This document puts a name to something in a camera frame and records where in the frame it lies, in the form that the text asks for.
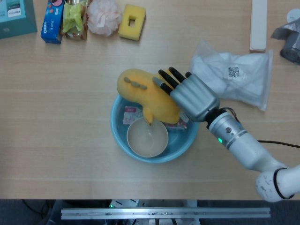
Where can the pink mesh bath puff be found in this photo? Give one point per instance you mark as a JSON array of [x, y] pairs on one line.
[[104, 16]]

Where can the aluminium profile rail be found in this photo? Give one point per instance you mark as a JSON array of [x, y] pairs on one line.
[[164, 213]]

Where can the white flat bar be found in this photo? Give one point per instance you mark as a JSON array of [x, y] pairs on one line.
[[258, 25]]

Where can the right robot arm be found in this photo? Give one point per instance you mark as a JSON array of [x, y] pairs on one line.
[[248, 150]]

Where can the clear plastic bag white cloth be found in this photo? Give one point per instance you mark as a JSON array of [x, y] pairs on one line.
[[236, 75]]

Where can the yellow plush toy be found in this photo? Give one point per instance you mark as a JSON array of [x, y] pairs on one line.
[[145, 93]]

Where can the white round object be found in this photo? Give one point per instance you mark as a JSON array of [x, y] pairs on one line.
[[294, 15]]

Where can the green snack packet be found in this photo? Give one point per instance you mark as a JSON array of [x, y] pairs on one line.
[[73, 20]]

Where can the beige bowl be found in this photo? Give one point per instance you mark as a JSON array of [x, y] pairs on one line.
[[147, 138]]

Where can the blue Oreo cookie box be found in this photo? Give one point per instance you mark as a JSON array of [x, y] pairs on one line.
[[52, 23]]

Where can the light blue plastic basin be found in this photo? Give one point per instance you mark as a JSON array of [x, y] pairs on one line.
[[178, 140]]

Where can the yellow sponge with square hole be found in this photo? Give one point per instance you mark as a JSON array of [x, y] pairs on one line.
[[131, 22]]

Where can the teal cardboard box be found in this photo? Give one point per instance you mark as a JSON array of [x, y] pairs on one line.
[[14, 16]]

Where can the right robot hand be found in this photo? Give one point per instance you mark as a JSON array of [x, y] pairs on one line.
[[194, 96]]

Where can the pink white small packet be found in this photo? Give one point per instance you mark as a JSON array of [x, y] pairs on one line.
[[132, 113]]

